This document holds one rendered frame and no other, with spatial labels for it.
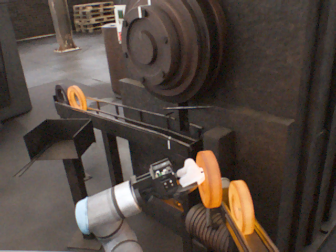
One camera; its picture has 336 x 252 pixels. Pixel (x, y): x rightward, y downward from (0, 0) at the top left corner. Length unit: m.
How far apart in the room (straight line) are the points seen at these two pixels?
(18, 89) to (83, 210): 3.30
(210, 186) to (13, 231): 1.65
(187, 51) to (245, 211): 0.54
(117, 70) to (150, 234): 2.70
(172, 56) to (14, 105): 3.19
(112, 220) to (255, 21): 0.77
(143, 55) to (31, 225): 1.45
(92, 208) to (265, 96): 0.69
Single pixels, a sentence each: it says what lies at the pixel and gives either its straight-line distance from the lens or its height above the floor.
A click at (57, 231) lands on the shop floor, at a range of 2.09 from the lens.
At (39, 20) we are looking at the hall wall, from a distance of 11.74.
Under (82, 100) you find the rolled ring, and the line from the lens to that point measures 1.97.
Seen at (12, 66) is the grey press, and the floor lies 0.59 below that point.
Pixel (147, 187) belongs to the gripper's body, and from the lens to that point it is 0.82.
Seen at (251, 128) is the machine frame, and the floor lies 0.82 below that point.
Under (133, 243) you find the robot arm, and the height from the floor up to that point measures 0.70.
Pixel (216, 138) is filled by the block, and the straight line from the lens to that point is 1.12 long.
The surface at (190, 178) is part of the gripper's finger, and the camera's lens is 0.82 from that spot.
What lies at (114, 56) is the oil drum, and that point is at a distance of 4.12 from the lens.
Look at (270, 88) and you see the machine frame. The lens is 1.12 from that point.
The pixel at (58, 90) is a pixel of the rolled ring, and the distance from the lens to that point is 2.24.
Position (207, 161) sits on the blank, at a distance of 0.79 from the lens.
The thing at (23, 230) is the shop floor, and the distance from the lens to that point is 2.20.
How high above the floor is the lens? 1.32
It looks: 26 degrees down
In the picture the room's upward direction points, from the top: 5 degrees counter-clockwise
